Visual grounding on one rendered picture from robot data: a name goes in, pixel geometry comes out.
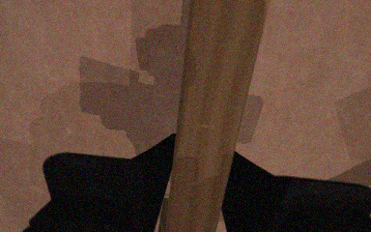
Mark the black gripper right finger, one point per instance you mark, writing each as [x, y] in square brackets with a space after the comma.
[257, 201]

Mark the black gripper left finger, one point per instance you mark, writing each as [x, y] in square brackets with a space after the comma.
[141, 180]

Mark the long wooden board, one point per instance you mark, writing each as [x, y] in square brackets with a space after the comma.
[221, 47]

